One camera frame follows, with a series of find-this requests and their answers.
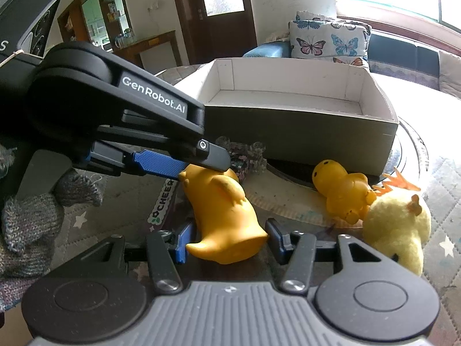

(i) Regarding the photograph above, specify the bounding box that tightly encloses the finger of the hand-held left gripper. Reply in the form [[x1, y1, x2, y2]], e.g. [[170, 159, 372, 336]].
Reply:
[[86, 142, 188, 180], [97, 125, 232, 172]]

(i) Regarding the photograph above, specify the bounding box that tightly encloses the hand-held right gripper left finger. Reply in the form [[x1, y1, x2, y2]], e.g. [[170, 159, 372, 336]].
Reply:
[[104, 221, 197, 295]]

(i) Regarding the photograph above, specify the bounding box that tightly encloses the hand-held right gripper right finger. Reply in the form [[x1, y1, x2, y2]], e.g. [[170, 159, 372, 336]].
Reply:
[[266, 219, 389, 293]]

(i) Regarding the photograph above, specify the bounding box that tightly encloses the large yellow rubber duck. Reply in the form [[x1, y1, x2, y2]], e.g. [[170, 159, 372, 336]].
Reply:
[[179, 164, 269, 265]]

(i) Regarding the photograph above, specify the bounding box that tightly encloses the grey cardboard box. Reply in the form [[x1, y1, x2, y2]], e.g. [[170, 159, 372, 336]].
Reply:
[[172, 58, 400, 189]]

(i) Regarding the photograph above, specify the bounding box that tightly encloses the person's left hand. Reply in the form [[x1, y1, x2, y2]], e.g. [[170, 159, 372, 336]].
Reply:
[[0, 140, 106, 312]]

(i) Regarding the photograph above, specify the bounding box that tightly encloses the dark patterned toy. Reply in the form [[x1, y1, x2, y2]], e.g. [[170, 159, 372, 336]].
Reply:
[[215, 136, 268, 183]]

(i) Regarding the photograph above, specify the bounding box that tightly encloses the white printed sticker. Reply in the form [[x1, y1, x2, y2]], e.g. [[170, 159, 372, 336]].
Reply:
[[149, 178, 180, 232]]

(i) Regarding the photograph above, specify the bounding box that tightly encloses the wooden display cabinet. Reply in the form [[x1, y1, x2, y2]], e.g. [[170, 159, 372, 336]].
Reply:
[[57, 0, 178, 71]]

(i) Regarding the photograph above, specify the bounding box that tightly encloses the small yellow rubber duck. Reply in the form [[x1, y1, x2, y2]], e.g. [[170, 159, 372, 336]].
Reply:
[[311, 159, 377, 228]]

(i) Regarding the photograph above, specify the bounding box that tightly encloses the blue cushion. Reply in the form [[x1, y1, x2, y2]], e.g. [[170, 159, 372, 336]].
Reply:
[[242, 41, 292, 59]]

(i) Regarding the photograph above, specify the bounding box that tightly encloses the yellow plush chick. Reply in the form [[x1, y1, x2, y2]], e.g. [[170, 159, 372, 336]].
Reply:
[[361, 168, 433, 277]]

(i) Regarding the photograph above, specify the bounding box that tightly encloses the brown wooden door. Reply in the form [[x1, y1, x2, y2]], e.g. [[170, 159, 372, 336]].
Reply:
[[169, 0, 257, 66]]

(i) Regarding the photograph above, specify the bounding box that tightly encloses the butterfly print pillow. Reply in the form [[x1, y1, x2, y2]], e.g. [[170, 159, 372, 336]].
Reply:
[[288, 10, 372, 68]]

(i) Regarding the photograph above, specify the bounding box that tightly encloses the star print quilted cloth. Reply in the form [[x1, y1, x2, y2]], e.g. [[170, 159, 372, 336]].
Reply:
[[54, 115, 461, 332]]

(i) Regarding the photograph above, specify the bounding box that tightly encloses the dark sofa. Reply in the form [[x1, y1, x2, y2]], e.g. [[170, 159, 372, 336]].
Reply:
[[366, 29, 461, 99]]

